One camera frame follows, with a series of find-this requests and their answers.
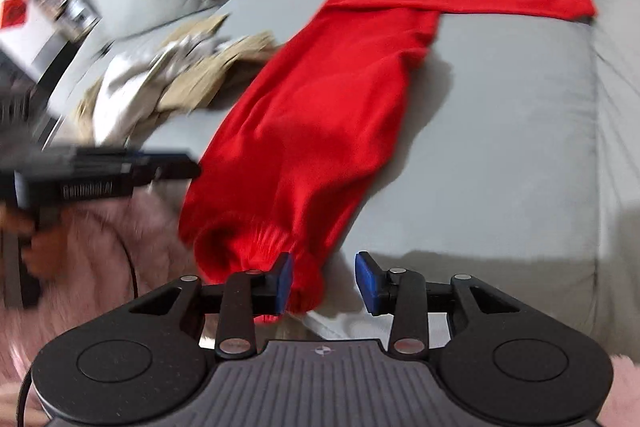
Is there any tan and white garment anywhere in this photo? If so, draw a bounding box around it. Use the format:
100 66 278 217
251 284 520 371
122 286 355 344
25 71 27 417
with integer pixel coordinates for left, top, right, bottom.
72 14 280 145

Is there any black cable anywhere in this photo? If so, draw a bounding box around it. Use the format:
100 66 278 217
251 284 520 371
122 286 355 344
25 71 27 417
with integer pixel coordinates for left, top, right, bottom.
14 231 139 427

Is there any grey sofa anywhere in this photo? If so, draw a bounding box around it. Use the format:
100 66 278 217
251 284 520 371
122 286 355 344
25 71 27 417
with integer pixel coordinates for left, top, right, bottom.
49 0 640 358

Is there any red sweater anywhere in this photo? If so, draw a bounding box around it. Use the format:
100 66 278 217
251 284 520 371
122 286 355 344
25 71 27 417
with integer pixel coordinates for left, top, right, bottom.
179 0 596 313

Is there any person's left hand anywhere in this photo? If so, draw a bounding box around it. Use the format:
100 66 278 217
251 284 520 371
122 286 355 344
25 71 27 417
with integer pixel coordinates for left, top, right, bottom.
1 202 68 281

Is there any pink fluffy sleeve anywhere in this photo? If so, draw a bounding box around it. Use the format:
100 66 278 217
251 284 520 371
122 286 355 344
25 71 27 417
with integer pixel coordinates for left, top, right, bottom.
1 190 195 426

